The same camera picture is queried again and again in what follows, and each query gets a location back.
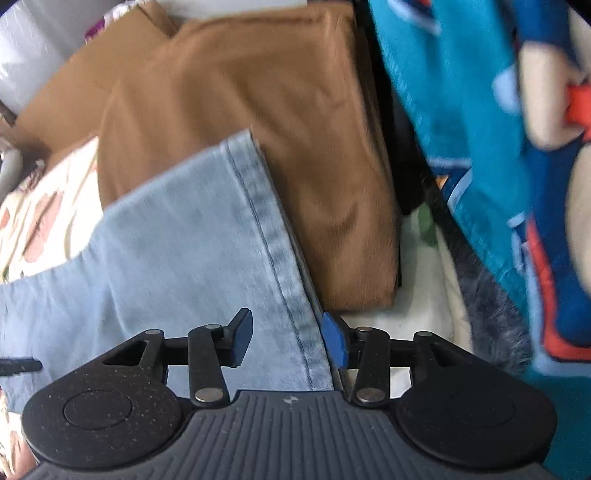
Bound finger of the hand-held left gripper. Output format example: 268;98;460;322
0;357;43;377

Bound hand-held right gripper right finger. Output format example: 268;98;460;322
322;312;474;408

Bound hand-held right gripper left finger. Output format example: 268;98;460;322
102;307;254;408

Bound light blue denim jeans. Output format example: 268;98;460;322
0;129;342;416

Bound grey fluffy blanket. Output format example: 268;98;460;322
455;258;539;377

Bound folded brown cloth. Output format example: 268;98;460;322
98;2;402;311

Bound large cardboard sheet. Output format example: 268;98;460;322
14;7;178;156

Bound teal cartoon-print blanket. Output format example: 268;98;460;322
367;0;591;376

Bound purple and white packet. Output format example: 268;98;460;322
85;0;139;40

